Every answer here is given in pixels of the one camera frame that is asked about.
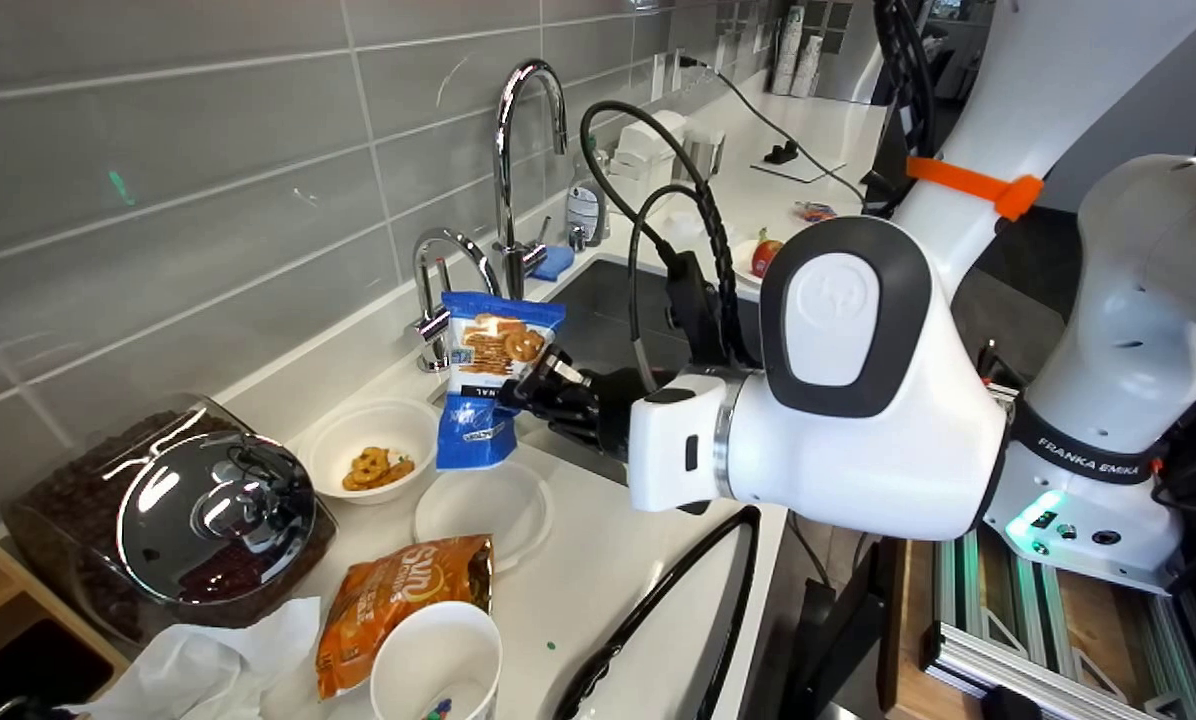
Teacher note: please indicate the white bowl with snacks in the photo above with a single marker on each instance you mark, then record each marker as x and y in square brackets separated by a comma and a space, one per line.
[368, 455]

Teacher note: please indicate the small chrome faucet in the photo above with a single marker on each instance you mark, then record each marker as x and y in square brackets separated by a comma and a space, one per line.
[432, 276]

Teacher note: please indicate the blue pretzel snack packet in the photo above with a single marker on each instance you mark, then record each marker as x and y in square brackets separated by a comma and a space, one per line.
[491, 344]

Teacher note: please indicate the clear soap bottle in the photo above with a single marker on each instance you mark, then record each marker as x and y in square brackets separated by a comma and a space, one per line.
[585, 217]

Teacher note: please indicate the glass pot lid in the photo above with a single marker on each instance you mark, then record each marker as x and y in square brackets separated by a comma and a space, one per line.
[214, 521]

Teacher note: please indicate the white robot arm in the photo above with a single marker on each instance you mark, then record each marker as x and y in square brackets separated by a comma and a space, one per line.
[868, 411]

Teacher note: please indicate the dark brown container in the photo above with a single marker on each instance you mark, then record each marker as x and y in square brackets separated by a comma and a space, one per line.
[66, 526]

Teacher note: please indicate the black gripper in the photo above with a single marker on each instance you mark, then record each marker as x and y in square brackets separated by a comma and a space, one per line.
[576, 403]

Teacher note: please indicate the white plastic bag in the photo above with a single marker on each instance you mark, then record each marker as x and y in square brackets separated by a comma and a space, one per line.
[222, 674]

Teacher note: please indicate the red apple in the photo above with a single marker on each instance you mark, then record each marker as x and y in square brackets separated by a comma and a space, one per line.
[765, 253]

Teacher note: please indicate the small white plate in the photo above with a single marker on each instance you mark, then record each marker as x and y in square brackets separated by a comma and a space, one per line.
[508, 506]

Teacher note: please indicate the orange snack bag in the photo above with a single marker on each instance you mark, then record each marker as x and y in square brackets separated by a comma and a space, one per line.
[378, 593]

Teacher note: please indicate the tall chrome faucet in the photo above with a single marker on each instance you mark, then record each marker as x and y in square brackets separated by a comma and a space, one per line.
[526, 109]

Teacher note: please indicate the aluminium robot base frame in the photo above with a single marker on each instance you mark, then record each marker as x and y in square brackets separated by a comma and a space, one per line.
[1070, 645]

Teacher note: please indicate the blue sponge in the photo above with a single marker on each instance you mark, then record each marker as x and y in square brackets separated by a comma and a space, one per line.
[551, 262]

